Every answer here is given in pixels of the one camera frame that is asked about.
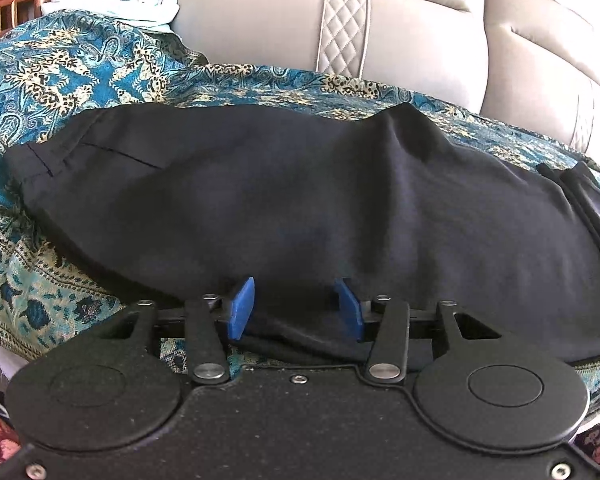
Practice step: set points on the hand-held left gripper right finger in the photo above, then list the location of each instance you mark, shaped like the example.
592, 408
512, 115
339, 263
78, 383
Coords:
351, 311

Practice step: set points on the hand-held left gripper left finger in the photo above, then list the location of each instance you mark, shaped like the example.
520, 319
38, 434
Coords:
241, 310

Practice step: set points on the black pants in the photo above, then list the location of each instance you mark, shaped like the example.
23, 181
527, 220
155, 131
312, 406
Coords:
280, 200

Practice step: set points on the beige leather sofa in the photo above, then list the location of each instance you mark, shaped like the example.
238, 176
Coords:
420, 35

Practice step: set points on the teal patterned blanket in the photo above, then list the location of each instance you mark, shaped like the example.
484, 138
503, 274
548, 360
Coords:
55, 75

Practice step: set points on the light blue cloth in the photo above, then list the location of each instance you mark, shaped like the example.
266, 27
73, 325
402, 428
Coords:
145, 10

